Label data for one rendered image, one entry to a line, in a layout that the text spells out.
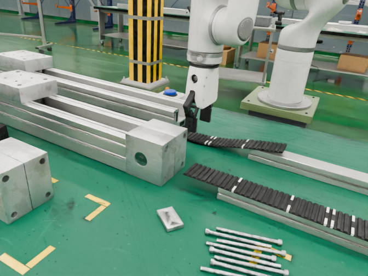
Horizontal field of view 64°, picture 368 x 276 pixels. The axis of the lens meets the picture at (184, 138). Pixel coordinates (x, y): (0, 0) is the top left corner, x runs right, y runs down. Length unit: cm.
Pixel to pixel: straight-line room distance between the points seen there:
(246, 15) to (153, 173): 37
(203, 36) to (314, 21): 44
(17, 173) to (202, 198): 32
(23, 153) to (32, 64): 62
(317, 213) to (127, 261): 32
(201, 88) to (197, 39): 11
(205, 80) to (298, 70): 44
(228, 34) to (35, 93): 50
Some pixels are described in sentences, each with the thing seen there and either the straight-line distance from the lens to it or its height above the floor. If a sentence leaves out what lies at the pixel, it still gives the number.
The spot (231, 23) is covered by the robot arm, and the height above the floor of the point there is 109.
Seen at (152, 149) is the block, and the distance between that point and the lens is 58.
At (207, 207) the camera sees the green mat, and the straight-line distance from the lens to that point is 57.
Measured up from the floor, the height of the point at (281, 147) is 83.
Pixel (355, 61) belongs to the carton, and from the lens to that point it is 542.
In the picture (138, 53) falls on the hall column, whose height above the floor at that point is 41.
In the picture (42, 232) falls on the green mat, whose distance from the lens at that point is 54.
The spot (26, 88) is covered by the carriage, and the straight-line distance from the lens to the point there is 84.
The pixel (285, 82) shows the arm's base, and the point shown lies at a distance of 107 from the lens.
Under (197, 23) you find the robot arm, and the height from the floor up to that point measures 108.
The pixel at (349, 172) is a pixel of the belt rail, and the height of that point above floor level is 81.
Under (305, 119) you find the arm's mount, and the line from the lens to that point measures 105.
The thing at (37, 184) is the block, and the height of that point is 82.
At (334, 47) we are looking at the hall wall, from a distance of 818.
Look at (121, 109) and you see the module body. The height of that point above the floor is 83.
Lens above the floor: 113
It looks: 26 degrees down
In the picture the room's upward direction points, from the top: 4 degrees clockwise
